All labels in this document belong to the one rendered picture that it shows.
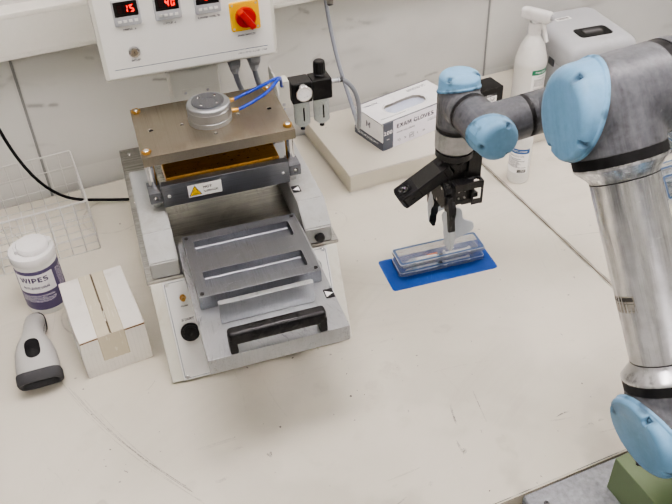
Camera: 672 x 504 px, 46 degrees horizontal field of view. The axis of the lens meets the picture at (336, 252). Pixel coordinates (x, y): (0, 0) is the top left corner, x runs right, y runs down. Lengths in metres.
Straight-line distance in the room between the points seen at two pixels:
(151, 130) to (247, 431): 0.56
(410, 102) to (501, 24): 0.42
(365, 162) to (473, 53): 0.54
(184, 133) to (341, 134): 0.66
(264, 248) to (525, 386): 0.52
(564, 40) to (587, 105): 1.18
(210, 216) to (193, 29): 0.35
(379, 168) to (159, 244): 0.67
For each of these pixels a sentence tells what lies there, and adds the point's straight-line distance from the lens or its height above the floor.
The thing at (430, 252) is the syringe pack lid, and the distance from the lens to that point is 1.63.
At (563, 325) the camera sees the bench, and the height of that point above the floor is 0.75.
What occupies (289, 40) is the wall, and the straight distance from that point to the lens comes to 2.01.
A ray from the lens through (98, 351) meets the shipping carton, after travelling 1.49.
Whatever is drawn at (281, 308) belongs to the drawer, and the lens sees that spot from 1.25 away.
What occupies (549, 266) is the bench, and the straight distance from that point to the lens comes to 1.70.
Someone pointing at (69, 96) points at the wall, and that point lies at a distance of 1.94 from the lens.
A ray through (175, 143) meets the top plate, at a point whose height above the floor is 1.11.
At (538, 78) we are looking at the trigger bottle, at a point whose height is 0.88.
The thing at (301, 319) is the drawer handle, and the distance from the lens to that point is 1.18.
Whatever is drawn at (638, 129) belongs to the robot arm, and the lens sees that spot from 0.99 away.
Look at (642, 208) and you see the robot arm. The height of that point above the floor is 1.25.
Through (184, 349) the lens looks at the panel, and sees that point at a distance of 1.45.
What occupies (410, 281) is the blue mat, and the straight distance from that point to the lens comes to 1.63.
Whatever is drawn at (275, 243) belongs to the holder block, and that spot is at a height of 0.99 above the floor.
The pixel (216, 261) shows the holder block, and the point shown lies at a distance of 1.32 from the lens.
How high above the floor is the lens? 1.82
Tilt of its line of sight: 39 degrees down
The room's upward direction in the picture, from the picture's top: 3 degrees counter-clockwise
